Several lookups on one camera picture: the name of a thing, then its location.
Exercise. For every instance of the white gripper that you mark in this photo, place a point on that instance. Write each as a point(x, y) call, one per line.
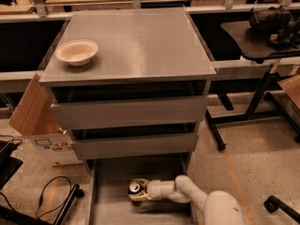
point(155, 189)

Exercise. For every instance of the blue pepsi can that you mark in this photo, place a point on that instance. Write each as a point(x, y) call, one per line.
point(135, 187)

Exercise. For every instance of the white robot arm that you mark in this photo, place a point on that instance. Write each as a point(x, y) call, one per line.
point(217, 208)

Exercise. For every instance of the grey bottom drawer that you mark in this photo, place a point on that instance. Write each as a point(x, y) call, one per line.
point(109, 203)

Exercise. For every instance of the grey drawer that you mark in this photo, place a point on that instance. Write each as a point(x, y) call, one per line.
point(135, 146)
point(130, 113)
point(109, 203)

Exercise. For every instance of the grey middle drawer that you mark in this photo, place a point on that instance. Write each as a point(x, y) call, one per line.
point(135, 146)

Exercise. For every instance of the grey drawer cabinet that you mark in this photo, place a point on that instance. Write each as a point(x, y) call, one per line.
point(142, 54)

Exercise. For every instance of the grey top drawer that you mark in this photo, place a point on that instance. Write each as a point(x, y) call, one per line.
point(130, 113)

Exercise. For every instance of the black stand base left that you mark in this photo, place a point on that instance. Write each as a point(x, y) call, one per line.
point(75, 194)

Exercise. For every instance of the black chair caster right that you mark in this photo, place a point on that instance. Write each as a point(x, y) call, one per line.
point(272, 204)

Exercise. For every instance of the open cardboard box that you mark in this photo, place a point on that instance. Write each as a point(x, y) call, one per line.
point(35, 121)

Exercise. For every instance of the black equipment at left edge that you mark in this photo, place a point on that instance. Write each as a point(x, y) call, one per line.
point(8, 164)

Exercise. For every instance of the white paper bowl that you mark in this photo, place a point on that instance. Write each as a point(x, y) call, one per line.
point(77, 52)

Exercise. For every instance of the black side table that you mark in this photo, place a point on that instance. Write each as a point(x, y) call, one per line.
point(258, 53)

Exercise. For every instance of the cardboard box at right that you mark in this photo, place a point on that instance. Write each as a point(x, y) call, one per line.
point(291, 87)

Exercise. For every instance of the dark bag on table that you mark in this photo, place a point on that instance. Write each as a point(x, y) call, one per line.
point(269, 20)

